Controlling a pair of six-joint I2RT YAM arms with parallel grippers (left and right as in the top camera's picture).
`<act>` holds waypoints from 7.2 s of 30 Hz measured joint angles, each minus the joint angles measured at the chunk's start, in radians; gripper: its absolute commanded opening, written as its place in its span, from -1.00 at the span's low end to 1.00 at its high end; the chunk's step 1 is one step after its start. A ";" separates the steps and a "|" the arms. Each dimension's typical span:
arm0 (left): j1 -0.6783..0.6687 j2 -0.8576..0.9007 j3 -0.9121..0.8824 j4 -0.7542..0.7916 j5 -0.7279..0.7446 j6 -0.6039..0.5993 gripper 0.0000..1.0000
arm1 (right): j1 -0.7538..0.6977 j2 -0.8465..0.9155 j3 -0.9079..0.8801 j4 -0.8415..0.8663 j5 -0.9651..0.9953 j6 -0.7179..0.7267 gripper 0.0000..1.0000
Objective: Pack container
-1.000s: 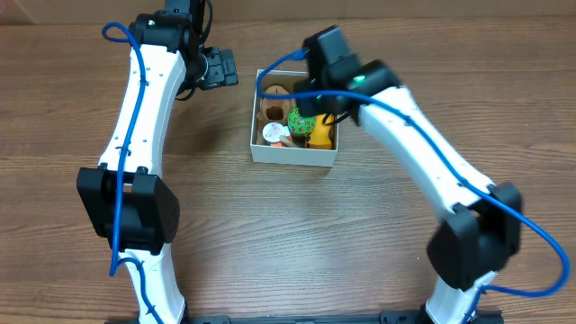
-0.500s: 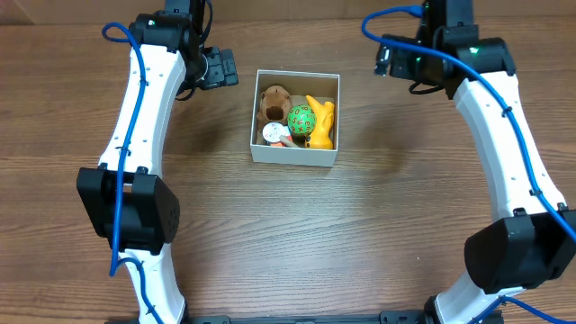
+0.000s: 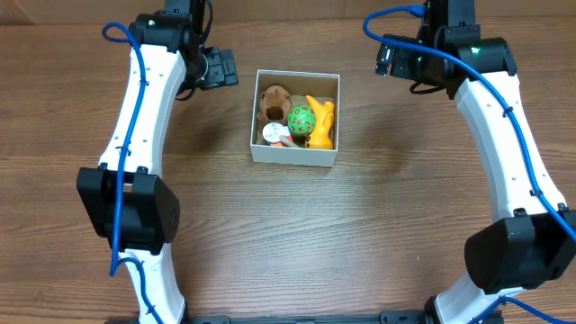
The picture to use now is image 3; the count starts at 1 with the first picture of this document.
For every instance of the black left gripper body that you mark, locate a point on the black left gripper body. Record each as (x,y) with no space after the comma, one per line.
(220,68)

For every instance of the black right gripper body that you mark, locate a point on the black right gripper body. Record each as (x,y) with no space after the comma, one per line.
(389,58)

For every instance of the brown plush capybara toy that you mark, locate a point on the brown plush capybara toy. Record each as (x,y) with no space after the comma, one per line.
(275,103)

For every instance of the small wooden rattle drum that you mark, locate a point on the small wooden rattle drum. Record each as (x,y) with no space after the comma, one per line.
(274,131)

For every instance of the green patterned ball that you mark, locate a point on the green patterned ball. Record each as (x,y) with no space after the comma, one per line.
(301,120)

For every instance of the yellow rubber toy animal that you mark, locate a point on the yellow rubber toy animal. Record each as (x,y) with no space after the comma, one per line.
(319,138)

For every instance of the colourful two-by-two puzzle cube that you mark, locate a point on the colourful two-by-two puzzle cube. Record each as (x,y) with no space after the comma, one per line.
(286,133)

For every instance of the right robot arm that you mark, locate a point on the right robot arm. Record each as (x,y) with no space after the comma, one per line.
(531,239)

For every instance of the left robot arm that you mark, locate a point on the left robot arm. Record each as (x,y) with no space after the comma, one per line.
(125,196)

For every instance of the white cardboard box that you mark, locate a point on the white cardboard box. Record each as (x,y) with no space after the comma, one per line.
(323,87)

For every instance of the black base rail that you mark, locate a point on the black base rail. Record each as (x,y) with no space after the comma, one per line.
(292,318)

